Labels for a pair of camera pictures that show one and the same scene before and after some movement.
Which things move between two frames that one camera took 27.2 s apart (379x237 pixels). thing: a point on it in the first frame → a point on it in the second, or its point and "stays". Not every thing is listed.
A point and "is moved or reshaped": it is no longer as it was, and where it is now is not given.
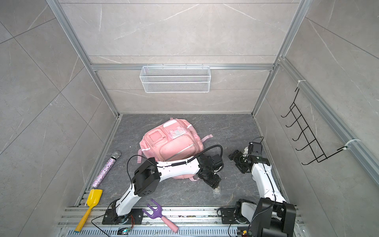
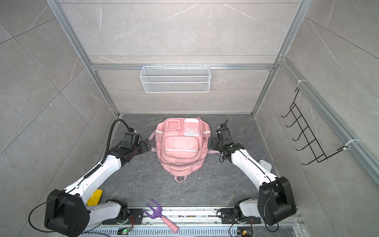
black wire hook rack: [317, 150] stays
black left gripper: [215, 182] → [145, 148]
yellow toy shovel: [94, 197] stays
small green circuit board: [123, 231] stays
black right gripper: [237, 155] → [215, 140]
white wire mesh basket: [171, 79] stays
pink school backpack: [175, 139] is moved or reshaped
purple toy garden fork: [157, 213] stays
